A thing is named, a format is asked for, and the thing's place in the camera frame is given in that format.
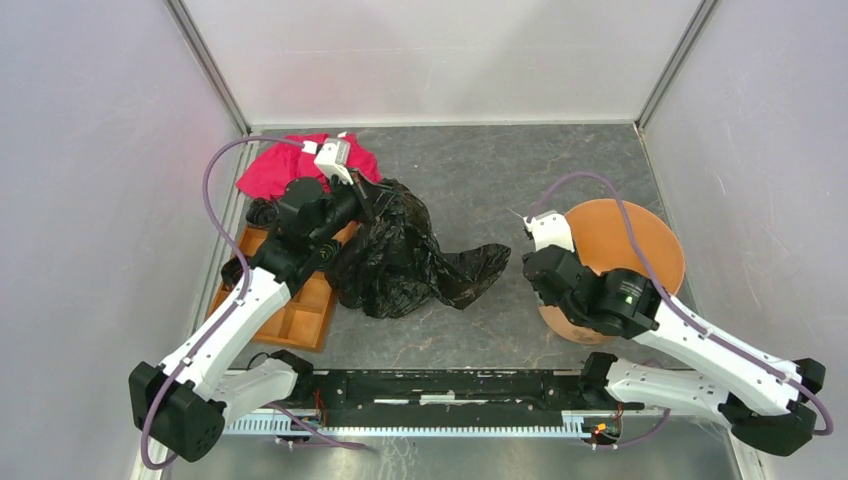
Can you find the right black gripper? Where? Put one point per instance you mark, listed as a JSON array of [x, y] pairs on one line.
[[546, 301]]

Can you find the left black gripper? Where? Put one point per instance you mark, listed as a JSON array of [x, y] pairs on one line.
[[363, 193]]

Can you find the orange trash bin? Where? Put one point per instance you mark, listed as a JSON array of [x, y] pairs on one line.
[[599, 233]]

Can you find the black trash bag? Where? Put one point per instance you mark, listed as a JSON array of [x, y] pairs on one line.
[[394, 264]]

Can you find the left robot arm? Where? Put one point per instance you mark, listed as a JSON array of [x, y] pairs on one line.
[[183, 404]]

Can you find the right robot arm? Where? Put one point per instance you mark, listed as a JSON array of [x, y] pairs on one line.
[[763, 400]]

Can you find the black bag roll right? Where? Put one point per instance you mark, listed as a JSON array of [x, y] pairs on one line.
[[327, 252]]

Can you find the red cloth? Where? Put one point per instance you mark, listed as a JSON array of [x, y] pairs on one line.
[[270, 173]]

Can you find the orange compartment tray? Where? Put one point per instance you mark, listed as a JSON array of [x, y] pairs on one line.
[[303, 322]]

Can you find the black bag roll left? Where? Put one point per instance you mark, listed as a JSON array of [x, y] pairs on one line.
[[231, 273]]

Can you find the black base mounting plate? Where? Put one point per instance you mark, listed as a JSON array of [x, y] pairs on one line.
[[449, 398]]

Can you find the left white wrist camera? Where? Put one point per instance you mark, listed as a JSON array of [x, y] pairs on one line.
[[330, 158]]

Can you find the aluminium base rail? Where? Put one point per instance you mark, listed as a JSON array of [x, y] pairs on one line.
[[265, 421]]

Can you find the left aluminium corner post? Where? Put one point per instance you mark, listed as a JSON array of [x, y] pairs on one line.
[[185, 22]]

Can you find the aluminium corner post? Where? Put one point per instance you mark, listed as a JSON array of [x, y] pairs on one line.
[[185, 22], [683, 48]]

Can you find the right aluminium corner post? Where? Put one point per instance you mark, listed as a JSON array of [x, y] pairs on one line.
[[683, 48]]

